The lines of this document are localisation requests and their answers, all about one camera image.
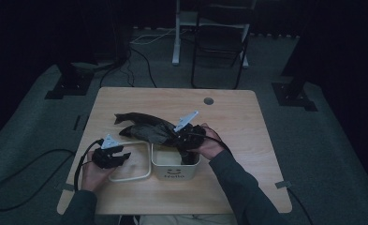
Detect person's right hand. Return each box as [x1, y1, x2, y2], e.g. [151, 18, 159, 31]
[187, 122, 227, 161]

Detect hand-held gripper black cable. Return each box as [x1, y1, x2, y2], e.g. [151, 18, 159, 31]
[189, 126, 315, 225]
[0, 139, 105, 212]

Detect black plastic garbage bag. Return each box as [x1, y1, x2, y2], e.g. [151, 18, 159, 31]
[113, 112, 201, 166]

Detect white square bin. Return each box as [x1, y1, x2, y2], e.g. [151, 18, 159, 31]
[151, 142, 201, 182]

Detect grey tape strip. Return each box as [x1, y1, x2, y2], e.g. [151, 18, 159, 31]
[273, 180, 294, 189]
[54, 182, 77, 192]

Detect black floor cable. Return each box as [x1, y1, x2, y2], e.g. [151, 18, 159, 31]
[98, 46, 158, 89]

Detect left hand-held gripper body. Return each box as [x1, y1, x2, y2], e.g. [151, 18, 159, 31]
[91, 133, 121, 170]

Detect right hand-held gripper black cable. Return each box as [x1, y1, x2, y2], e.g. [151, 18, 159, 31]
[189, 126, 315, 225]

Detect white floor cable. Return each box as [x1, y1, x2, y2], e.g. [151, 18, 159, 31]
[129, 27, 189, 46]

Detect black folding chair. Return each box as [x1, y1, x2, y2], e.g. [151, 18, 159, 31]
[190, 0, 257, 90]

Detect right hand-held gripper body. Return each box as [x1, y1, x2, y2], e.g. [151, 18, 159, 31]
[171, 110, 208, 152]

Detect left hand-held gripper black cable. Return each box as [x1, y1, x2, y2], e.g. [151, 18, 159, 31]
[0, 139, 105, 212]

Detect black metal stand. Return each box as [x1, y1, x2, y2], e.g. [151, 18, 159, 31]
[271, 0, 318, 113]
[44, 60, 96, 100]

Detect person's left hand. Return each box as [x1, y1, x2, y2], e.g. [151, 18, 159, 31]
[81, 150, 124, 192]

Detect white square bin rim ring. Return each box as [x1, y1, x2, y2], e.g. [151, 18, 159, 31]
[108, 140, 153, 183]

